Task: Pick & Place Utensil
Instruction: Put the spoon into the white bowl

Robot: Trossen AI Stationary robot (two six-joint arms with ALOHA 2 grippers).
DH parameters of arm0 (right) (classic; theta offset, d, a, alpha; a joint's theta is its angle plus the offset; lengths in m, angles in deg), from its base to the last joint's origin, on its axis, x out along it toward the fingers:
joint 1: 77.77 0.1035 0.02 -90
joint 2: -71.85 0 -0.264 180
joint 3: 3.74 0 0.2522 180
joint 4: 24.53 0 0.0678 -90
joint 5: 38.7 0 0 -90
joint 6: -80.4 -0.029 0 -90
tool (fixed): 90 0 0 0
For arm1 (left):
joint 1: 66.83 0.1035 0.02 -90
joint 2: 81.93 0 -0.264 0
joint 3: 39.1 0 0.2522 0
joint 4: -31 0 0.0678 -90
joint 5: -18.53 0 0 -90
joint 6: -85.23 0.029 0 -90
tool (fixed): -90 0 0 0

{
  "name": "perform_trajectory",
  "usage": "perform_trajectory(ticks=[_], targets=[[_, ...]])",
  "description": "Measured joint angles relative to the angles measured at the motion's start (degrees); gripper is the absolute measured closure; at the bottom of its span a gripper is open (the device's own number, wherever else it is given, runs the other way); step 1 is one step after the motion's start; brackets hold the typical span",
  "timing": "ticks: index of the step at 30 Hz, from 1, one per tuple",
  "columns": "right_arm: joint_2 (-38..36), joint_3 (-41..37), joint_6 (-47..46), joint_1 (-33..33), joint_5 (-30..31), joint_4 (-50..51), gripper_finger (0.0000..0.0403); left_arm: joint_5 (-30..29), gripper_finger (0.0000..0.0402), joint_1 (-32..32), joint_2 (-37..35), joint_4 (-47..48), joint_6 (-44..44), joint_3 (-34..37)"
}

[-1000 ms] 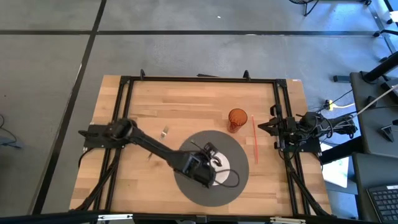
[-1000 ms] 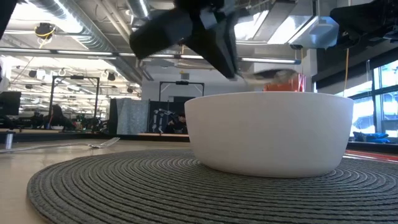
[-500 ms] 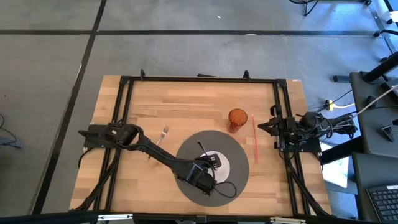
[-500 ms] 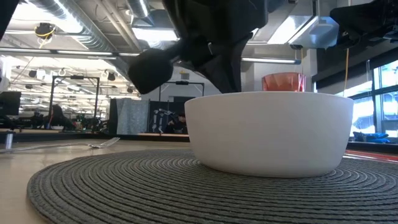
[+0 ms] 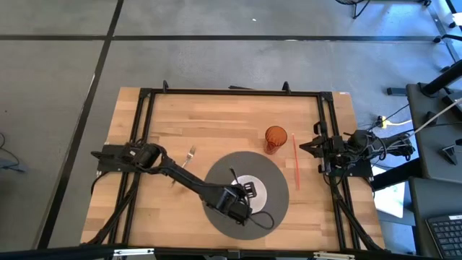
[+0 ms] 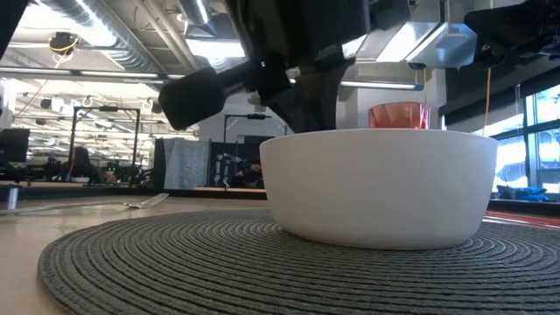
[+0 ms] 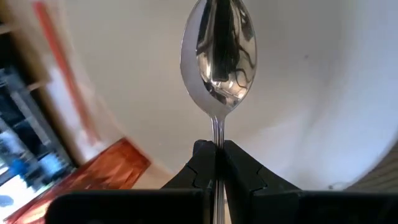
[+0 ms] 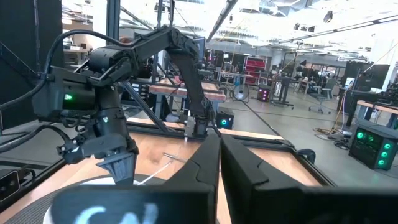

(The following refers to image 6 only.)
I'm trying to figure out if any grey ceiling unit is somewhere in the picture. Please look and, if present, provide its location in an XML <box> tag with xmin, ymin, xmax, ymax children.
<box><xmin>404</xmin><ymin>21</ymin><xmax>479</xmax><ymax>71</ymax></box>

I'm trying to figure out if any yellow cable reel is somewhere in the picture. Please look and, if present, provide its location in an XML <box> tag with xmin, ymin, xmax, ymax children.
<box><xmin>47</xmin><ymin>31</ymin><xmax>80</xmax><ymax>69</ymax></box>

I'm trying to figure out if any long ceiling light tube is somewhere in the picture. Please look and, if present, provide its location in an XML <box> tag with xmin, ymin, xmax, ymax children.
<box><xmin>0</xmin><ymin>66</ymin><xmax>187</xmax><ymax>82</ymax></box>

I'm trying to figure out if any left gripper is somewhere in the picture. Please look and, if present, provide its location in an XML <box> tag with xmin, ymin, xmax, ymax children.
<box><xmin>157</xmin><ymin>0</ymin><xmax>415</xmax><ymax>134</ymax></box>

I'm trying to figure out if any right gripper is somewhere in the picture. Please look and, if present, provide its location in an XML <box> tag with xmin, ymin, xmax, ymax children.
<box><xmin>463</xmin><ymin>0</ymin><xmax>560</xmax><ymax>70</ymax></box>

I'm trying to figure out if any white bowl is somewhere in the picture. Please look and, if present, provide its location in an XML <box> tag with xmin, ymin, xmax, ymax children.
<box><xmin>259</xmin><ymin>128</ymin><xmax>499</xmax><ymax>251</ymax></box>

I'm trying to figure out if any person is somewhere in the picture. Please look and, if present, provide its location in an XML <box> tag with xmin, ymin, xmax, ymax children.
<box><xmin>65</xmin><ymin>146</ymin><xmax>100</xmax><ymax>185</ymax></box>
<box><xmin>231</xmin><ymin>159</ymin><xmax>266</xmax><ymax>189</ymax></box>

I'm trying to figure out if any black aluminium table frame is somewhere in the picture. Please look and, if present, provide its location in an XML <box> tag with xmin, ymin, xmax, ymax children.
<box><xmin>0</xmin><ymin>181</ymin><xmax>560</xmax><ymax>216</ymax></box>

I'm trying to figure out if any black monitor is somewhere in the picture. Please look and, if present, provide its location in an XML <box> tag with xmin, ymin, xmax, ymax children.
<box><xmin>0</xmin><ymin>128</ymin><xmax>31</xmax><ymax>164</ymax></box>

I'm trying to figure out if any red faceted plastic tumbler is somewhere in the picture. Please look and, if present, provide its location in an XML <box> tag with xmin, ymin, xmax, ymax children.
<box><xmin>367</xmin><ymin>101</ymin><xmax>432</xmax><ymax>130</ymax></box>

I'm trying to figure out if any wide silver ceiling duct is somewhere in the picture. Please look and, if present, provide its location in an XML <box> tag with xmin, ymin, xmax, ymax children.
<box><xmin>37</xmin><ymin>0</ymin><xmax>165</xmax><ymax>74</ymax></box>

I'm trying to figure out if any tall black rig frame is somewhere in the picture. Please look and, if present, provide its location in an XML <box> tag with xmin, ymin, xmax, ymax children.
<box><xmin>68</xmin><ymin>106</ymin><xmax>142</xmax><ymax>187</ymax></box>

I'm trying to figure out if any narrow silver ceiling duct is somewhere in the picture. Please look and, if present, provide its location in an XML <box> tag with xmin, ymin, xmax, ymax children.
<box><xmin>177</xmin><ymin>0</ymin><xmax>220</xmax><ymax>39</ymax></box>

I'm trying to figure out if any blue bag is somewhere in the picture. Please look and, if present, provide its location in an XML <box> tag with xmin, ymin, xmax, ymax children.
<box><xmin>496</xmin><ymin>185</ymin><xmax>550</xmax><ymax>202</ymax></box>

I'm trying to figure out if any yellow hanging rope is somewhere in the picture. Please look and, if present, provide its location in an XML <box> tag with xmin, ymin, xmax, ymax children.
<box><xmin>482</xmin><ymin>67</ymin><xmax>492</xmax><ymax>137</ymax></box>

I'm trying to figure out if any grey partition panel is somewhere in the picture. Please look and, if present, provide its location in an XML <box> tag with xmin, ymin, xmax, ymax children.
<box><xmin>162</xmin><ymin>137</ymin><xmax>212</xmax><ymax>190</ymax></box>

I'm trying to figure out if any round grey woven placemat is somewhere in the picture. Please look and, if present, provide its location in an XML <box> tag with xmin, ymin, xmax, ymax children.
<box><xmin>38</xmin><ymin>208</ymin><xmax>560</xmax><ymax>315</ymax></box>

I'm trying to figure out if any black window frame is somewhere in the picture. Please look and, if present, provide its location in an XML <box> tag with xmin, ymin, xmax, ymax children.
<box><xmin>445</xmin><ymin>65</ymin><xmax>560</xmax><ymax>196</ymax></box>

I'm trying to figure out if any silver metal fork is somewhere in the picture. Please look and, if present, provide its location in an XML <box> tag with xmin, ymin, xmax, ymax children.
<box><xmin>0</xmin><ymin>192</ymin><xmax>171</xmax><ymax>216</ymax></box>

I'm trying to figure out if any short ceiling light tube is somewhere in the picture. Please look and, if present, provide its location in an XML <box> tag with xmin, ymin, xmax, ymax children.
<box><xmin>339</xmin><ymin>80</ymin><xmax>424</xmax><ymax>92</ymax></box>

